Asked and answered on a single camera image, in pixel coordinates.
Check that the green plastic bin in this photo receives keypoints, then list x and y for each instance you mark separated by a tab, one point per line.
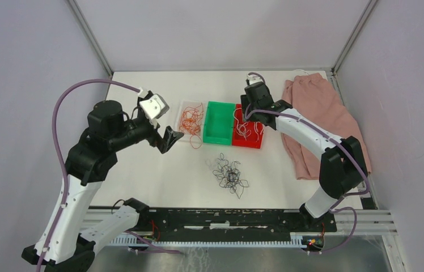
219	122

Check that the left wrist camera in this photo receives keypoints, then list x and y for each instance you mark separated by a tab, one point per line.
153	105

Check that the red plastic bin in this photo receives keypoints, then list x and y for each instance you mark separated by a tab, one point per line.
246	133

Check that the clear plastic bin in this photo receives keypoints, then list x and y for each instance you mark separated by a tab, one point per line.
190	120

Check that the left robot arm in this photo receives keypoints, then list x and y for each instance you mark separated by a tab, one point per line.
64	246

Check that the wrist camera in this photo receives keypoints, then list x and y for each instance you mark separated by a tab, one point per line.
254	79
153	105

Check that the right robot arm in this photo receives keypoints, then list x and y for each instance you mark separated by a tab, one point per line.
342	162

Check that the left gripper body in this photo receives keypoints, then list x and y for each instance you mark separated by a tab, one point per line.
153	136

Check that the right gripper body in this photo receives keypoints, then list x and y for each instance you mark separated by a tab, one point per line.
250	107

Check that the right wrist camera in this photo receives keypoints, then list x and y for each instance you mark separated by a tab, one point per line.
254	79

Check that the pink cloth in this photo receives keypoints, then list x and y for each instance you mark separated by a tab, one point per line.
316	99

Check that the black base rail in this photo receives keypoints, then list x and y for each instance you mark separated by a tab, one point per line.
229	225

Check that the white toothed cable duct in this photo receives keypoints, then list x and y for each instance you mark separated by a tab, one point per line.
127	240

